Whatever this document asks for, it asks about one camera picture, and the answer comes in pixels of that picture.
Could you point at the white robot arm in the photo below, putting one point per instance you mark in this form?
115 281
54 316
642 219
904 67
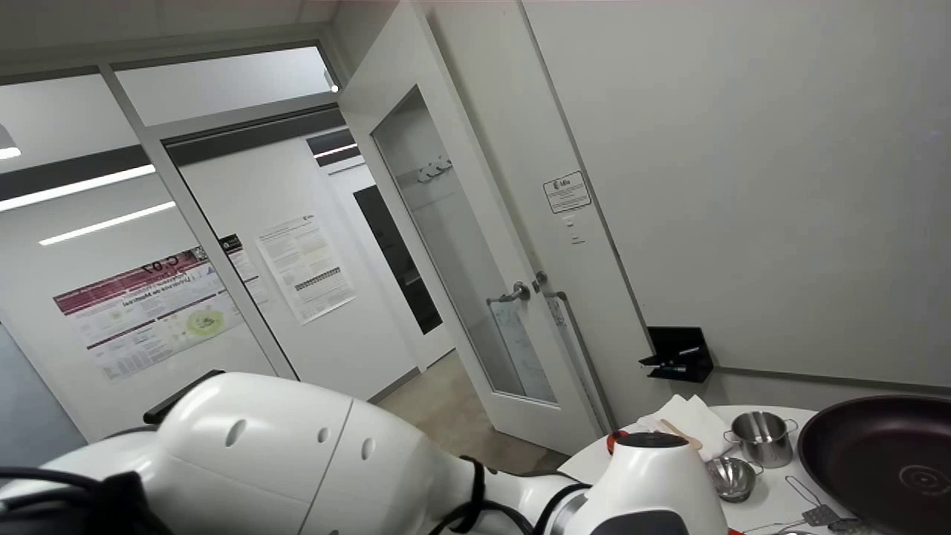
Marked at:
256 457

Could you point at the small steel bowl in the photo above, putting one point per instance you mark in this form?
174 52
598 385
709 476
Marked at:
736 480

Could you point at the white door with glass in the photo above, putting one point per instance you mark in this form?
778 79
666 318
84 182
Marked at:
495 149

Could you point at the white paper notice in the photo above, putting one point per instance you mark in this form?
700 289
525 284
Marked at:
305 265

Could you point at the white paper napkin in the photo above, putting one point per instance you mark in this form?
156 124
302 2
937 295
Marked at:
694 418

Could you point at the poster with red header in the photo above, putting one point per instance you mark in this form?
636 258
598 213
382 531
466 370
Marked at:
151 316

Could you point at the steel cup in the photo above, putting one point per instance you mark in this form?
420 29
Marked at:
763 439

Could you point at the dark frying pan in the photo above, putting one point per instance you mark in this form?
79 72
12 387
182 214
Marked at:
882 466

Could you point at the small white wall sign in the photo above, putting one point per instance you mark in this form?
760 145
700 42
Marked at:
570 192

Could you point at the black wall holder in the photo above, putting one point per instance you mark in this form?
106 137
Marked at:
683 356

